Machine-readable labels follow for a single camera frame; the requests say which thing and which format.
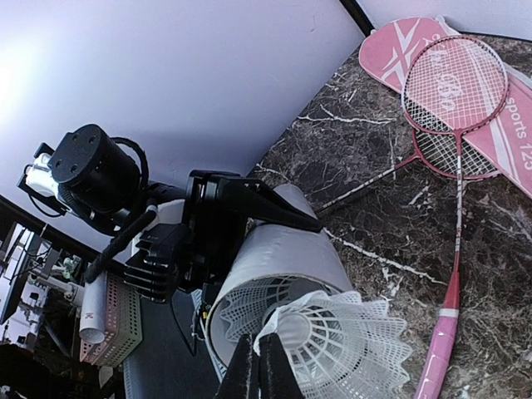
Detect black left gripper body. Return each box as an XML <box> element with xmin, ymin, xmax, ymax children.
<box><xmin>124</xmin><ymin>170</ymin><xmax>265</xmax><ymax>303</ymax></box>

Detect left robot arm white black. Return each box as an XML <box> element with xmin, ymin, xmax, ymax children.
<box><xmin>49</xmin><ymin>124</ymin><xmax>323</xmax><ymax>303</ymax></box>

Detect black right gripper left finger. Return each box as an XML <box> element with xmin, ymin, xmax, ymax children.
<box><xmin>214</xmin><ymin>334</ymin><xmax>259</xmax><ymax>399</ymax></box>

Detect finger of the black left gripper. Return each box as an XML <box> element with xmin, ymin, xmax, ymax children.
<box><xmin>244</xmin><ymin>180</ymin><xmax>323</xmax><ymax>233</ymax></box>

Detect black frame post left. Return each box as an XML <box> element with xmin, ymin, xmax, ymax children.
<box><xmin>340</xmin><ymin>0</ymin><xmax>374</xmax><ymax>37</ymax></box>

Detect perforated metal basket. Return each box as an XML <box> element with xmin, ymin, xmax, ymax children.
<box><xmin>79</xmin><ymin>274</ymin><xmax>142</xmax><ymax>367</ymax></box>

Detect grey cable duct front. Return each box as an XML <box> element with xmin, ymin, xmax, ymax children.
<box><xmin>124</xmin><ymin>290</ymin><xmax>223</xmax><ymax>398</ymax></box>

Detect white shuttlecock tube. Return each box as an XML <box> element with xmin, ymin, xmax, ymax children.
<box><xmin>206</xmin><ymin>185</ymin><xmax>354</xmax><ymax>371</ymax></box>

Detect pink racket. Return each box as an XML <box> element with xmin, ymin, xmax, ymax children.
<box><xmin>401</xmin><ymin>35</ymin><xmax>509</xmax><ymax>398</ymax></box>
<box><xmin>317</xmin><ymin>129</ymin><xmax>499</xmax><ymax>216</ymax></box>

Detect white shuttlecock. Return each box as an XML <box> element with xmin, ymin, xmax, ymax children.
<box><xmin>219</xmin><ymin>276</ymin><xmax>313</xmax><ymax>342</ymax></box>
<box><xmin>258</xmin><ymin>290</ymin><xmax>412</xmax><ymax>398</ymax></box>

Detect pink racket top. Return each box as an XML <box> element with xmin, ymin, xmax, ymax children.
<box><xmin>401</xmin><ymin>35</ymin><xmax>509</xmax><ymax>398</ymax></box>

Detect pink racket bag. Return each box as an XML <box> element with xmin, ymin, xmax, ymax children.
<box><xmin>359</xmin><ymin>17</ymin><xmax>531</xmax><ymax>195</ymax></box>

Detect pink racket bottom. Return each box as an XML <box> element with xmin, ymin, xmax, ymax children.
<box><xmin>317</xmin><ymin>129</ymin><xmax>499</xmax><ymax>216</ymax></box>

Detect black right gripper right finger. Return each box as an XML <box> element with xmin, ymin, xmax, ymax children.
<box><xmin>259</xmin><ymin>333</ymin><xmax>302</xmax><ymax>399</ymax></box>

